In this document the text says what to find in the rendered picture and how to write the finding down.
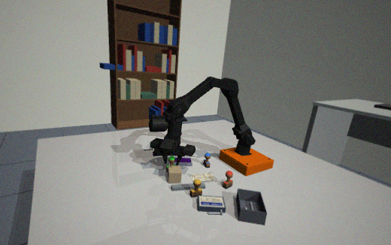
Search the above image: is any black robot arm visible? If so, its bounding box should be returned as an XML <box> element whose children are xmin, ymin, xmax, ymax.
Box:
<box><xmin>149</xmin><ymin>77</ymin><xmax>255</xmax><ymax>156</ymax></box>

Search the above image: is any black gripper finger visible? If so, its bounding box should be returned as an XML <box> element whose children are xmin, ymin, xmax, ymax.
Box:
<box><xmin>162</xmin><ymin>154</ymin><xmax>168</xmax><ymax>164</ymax></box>
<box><xmin>176</xmin><ymin>152</ymin><xmax>185</xmax><ymax>165</ymax></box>

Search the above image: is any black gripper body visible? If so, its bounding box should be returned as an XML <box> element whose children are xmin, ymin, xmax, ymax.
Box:
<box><xmin>150</xmin><ymin>131</ymin><xmax>196</xmax><ymax>156</ymax></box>

